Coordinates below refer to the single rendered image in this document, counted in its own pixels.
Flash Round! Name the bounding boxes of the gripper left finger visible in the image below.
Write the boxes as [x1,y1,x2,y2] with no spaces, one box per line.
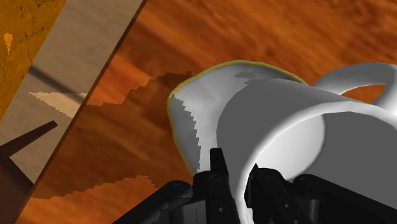
[113,148,241,224]

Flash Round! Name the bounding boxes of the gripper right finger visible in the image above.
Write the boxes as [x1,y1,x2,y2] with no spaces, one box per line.
[244,163,397,224]

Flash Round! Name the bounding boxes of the white mug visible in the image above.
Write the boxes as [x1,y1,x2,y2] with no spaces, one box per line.
[216,62,397,224]

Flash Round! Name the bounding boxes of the white plate with yellow rim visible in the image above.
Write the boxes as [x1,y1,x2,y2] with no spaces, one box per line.
[166,60,309,178]

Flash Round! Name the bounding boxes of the orange wooden table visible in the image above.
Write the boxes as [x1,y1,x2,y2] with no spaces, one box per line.
[13,0,397,224]

